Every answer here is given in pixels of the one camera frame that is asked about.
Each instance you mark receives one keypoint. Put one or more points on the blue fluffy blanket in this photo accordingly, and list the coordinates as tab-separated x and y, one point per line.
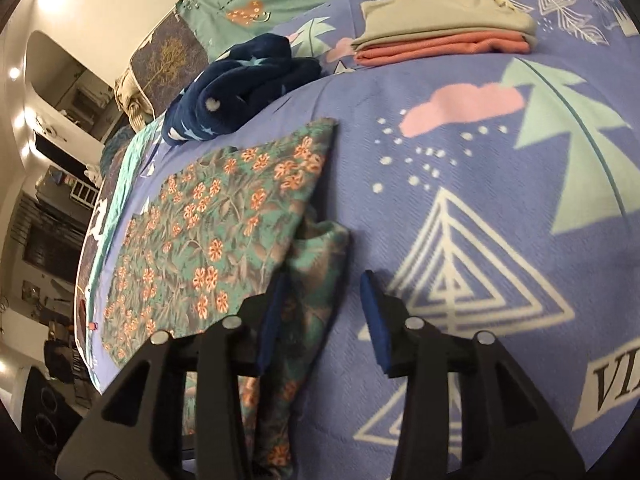
115	152

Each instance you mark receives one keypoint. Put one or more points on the beige knit garment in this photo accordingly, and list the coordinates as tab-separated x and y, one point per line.
131	102

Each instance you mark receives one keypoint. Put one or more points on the folded pink cloth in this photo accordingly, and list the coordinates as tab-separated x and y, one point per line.
450	47

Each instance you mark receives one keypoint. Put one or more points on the dark purple tree-print cushion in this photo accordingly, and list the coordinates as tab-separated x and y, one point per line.
167	60

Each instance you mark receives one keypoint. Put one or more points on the dark purple deer-print mat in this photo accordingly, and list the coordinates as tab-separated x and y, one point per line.
90	270

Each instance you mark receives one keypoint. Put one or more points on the white rack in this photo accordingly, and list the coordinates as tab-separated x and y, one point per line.
85	192

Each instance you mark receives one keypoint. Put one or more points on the teal quilt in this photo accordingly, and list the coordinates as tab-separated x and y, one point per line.
130	160

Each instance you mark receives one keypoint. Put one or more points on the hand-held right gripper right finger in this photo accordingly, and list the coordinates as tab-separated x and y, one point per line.
375	320

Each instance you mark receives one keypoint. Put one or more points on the dark blue star-print garment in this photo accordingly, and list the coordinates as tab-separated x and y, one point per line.
235	90

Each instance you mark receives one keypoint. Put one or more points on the folded beige cloth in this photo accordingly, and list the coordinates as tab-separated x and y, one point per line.
440	12

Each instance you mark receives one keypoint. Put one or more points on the purple printed bed sheet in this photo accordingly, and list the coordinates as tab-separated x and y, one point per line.
475	210

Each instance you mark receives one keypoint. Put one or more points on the green floral dress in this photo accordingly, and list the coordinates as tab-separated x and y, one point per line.
210	240

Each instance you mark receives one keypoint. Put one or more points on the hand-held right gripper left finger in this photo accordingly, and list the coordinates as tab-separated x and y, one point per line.
272	325

